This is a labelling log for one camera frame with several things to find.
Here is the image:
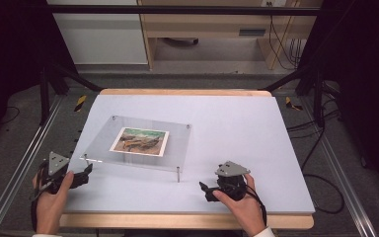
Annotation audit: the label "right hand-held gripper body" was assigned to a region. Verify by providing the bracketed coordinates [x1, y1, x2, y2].
[214, 160, 252, 202]

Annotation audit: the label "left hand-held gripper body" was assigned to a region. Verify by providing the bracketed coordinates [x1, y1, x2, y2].
[37, 151, 84, 196]

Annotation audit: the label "clear acrylic picture frame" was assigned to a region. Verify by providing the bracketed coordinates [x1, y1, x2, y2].
[79, 115, 192, 184]

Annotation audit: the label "person's right hand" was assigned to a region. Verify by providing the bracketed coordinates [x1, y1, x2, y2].
[211, 173, 267, 237]

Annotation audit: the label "person's left hand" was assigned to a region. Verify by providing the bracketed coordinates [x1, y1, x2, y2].
[32, 170, 75, 235]

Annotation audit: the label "white work board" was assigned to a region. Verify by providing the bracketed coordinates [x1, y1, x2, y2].
[58, 88, 316, 231]

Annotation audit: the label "white table sheet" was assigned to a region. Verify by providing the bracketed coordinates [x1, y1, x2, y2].
[63, 94, 317, 215]

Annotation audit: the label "yellow clamp left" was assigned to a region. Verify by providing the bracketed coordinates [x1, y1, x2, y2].
[74, 94, 88, 113]

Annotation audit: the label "yellow clamp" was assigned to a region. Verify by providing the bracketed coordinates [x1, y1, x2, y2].
[284, 96, 304, 112]
[74, 94, 88, 113]

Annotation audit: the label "black metal stand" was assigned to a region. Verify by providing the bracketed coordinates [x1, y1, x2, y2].
[38, 62, 105, 126]
[260, 62, 327, 129]

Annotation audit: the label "yellow clamp right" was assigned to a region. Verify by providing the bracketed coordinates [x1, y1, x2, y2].
[284, 96, 304, 112]

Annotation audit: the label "black curtain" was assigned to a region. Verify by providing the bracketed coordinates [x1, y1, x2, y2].
[0, 0, 80, 156]
[297, 0, 379, 201]

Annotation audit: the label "white cabinet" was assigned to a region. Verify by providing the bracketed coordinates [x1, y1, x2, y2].
[45, 0, 149, 66]

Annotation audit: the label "wooden desk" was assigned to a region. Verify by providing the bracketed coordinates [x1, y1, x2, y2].
[137, 0, 324, 71]

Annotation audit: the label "black horizontal bar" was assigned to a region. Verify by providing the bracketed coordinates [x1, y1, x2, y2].
[45, 4, 324, 17]

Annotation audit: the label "aluminium floor rail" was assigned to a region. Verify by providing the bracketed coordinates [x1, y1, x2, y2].
[300, 95, 379, 237]
[0, 94, 65, 237]

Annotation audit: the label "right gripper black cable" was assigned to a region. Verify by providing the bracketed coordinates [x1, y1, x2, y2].
[243, 183, 268, 228]

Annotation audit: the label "black floor cable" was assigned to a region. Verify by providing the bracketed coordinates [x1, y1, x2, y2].
[285, 98, 346, 215]

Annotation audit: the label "black hanging cables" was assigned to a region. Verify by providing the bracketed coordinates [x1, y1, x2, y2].
[265, 1, 305, 71]

